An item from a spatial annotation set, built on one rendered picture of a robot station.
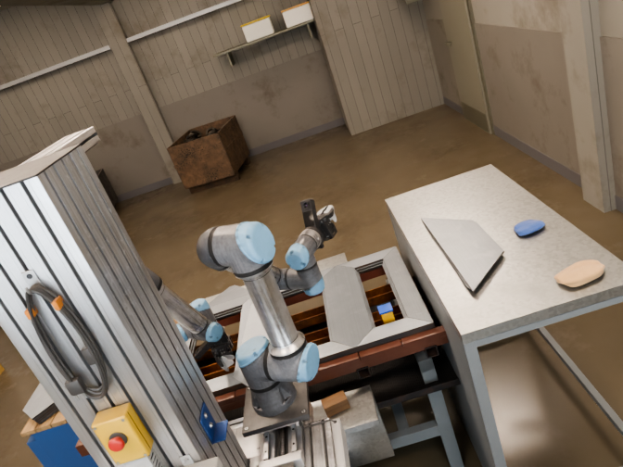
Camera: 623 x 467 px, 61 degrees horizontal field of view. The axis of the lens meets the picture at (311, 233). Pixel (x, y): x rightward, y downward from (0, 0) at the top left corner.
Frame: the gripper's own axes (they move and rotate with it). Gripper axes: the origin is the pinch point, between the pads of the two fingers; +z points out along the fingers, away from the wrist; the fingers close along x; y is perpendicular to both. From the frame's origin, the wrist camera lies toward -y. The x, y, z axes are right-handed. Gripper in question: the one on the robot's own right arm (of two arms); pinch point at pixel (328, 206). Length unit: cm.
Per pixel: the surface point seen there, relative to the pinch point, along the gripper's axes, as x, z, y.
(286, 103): -358, 640, 28
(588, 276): 76, -1, 48
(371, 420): -7, -30, 77
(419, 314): 9, 12, 62
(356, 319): -19, 11, 58
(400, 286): -5, 34, 60
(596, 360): 59, 80, 155
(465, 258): 35, 18, 43
